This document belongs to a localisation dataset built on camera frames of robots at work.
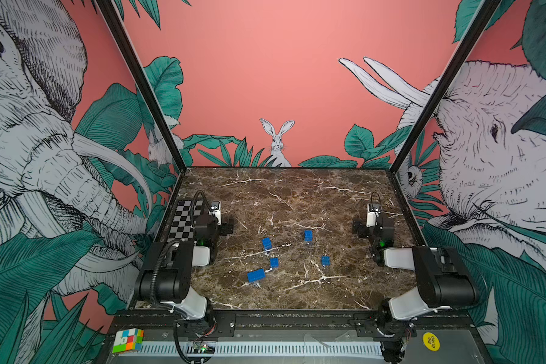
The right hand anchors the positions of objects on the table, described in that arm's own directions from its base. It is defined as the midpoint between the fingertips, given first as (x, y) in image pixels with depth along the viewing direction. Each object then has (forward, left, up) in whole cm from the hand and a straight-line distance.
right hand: (365, 213), depth 95 cm
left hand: (0, +62, +1) cm, 62 cm away
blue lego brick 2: (-7, +25, -6) cm, 26 cm away
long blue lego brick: (-25, +45, -5) cm, 52 cm away
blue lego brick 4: (-18, +18, -7) cm, 26 cm away
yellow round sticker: (-45, -13, -7) cm, 47 cm away
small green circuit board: (-48, +60, -6) cm, 77 cm away
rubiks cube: (-46, +82, 0) cm, 94 cm away
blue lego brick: (-13, +42, -4) cm, 44 cm away
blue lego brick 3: (-20, +39, -5) cm, 44 cm away
